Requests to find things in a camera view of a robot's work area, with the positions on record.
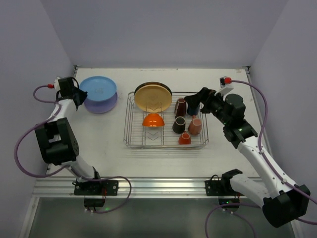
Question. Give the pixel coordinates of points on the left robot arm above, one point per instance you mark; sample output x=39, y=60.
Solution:
x=56, y=139

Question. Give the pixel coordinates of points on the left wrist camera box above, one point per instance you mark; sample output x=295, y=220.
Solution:
x=55, y=85

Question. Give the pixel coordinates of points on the red orange cup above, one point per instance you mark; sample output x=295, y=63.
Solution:
x=184, y=139

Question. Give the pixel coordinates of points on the pink cup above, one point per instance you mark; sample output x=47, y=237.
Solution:
x=195, y=126

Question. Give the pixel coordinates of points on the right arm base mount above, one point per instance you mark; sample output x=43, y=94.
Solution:
x=213, y=187

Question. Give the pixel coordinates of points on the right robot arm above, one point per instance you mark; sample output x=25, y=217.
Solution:
x=280, y=198

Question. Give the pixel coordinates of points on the yellow plate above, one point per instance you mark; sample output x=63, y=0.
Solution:
x=153, y=98

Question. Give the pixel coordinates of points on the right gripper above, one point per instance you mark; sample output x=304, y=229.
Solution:
x=205, y=99

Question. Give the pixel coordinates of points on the black cup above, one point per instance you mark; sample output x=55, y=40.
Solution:
x=179, y=125

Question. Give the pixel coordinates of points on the aluminium rail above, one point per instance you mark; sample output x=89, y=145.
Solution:
x=62, y=187

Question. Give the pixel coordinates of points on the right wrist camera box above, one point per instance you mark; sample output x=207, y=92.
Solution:
x=225, y=85

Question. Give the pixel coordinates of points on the wire dish rack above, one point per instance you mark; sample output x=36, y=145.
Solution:
x=142, y=137

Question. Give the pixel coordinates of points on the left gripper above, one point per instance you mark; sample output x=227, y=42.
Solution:
x=78, y=94

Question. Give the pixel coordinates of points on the green rimmed printed plate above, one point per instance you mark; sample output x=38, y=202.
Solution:
x=153, y=83

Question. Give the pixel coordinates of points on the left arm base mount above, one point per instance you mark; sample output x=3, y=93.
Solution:
x=89, y=188

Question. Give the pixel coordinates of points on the purple plate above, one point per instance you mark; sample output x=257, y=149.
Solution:
x=100, y=107

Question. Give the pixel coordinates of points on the dark brown cup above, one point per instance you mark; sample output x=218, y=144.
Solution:
x=180, y=107

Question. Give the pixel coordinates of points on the orange bowl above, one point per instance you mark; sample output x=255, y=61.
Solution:
x=153, y=120

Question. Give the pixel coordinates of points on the blue cup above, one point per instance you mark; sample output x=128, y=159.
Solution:
x=193, y=111

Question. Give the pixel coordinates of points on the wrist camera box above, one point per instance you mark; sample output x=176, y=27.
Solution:
x=225, y=85
x=55, y=85

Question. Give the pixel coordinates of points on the blue plate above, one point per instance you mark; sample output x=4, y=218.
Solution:
x=99, y=88

